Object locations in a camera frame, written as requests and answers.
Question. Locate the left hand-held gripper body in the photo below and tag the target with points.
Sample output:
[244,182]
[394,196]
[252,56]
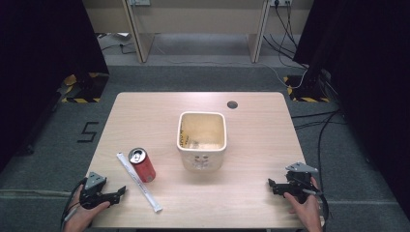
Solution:
[93,193]

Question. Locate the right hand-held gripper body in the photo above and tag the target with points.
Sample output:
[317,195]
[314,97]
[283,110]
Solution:
[299,185]

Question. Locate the white paper-wrapped straw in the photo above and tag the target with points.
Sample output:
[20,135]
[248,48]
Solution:
[138,181]

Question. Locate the red drink can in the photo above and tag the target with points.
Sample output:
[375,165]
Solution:
[143,167]

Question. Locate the cream square bin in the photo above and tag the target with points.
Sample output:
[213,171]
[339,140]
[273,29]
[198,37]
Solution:
[201,158]

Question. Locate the person's left hand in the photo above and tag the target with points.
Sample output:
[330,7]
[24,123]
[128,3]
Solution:
[80,217]

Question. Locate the person's right hand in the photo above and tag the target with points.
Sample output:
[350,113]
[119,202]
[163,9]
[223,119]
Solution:
[311,212]

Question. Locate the black stand base hazard tape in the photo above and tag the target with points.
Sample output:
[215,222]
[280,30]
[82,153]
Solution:
[85,88]
[306,92]

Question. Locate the black curtain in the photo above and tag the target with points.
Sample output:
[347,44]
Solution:
[42,64]
[370,80]

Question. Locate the white power adapter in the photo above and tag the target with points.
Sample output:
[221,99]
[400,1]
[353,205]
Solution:
[124,34]

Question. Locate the beige wooden desk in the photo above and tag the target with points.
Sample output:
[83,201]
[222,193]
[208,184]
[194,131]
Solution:
[199,19]

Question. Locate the white wall socket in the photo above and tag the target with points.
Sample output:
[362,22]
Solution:
[280,2]
[138,2]

